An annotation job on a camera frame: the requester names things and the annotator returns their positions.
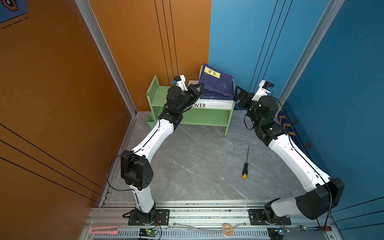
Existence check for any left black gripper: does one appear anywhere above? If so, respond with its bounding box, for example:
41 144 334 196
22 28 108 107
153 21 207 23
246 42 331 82
176 82 203 116

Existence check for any white LOVER book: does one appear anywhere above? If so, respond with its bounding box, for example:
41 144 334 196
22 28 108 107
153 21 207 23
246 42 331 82
192 99 235 110

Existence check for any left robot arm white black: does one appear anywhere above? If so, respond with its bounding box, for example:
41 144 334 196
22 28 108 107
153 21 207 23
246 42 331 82
120 84 205 225

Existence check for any yellow black screwdriver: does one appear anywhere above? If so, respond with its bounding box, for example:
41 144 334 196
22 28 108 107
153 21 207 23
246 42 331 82
242 146 250 179

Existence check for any right circuit board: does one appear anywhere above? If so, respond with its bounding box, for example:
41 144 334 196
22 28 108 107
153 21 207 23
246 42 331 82
267 228 291 240

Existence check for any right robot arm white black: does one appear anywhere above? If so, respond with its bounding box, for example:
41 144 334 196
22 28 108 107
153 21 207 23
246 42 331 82
234 87 345 225

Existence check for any circuit board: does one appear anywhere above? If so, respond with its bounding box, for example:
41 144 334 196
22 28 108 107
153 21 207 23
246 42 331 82
267 228 291 240
138 228 160 240

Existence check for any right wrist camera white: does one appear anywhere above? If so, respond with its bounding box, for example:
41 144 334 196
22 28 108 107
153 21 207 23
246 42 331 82
252 80 275 102

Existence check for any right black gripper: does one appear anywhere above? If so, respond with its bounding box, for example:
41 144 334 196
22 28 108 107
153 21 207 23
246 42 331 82
233 85 263 129

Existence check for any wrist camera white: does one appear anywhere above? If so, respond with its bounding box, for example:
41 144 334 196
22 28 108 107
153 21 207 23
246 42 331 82
172 75 187 92
252 80 275 102

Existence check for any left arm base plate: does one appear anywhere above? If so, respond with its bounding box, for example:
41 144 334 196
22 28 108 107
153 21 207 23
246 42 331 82
128 208 170 226

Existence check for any left circuit board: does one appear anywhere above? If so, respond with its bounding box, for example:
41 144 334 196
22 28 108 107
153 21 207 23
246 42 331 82
138 228 160 240

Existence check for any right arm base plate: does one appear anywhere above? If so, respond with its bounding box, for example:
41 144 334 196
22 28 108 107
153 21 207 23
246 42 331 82
248 209 292 226

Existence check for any red handled ratchet wrench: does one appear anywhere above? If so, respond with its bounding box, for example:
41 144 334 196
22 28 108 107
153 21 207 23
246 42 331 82
298 225 332 232

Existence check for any silver wrench on rail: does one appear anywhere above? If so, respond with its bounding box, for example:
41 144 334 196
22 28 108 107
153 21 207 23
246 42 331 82
166 226 192 231

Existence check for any pink tool on rail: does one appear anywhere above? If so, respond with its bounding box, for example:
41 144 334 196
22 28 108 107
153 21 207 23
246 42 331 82
89 226 120 235

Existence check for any blue book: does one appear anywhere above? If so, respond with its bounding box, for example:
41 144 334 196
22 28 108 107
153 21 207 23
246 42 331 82
200 95 234 101
199 63 234 97

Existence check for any tape roll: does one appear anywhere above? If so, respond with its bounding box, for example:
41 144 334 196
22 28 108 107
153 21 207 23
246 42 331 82
222 224 234 237

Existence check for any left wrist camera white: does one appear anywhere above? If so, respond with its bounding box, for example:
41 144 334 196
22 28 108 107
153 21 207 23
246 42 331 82
172 75 187 92

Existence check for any green wooden shelf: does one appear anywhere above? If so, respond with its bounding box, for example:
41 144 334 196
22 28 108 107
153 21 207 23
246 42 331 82
145 75 237 136

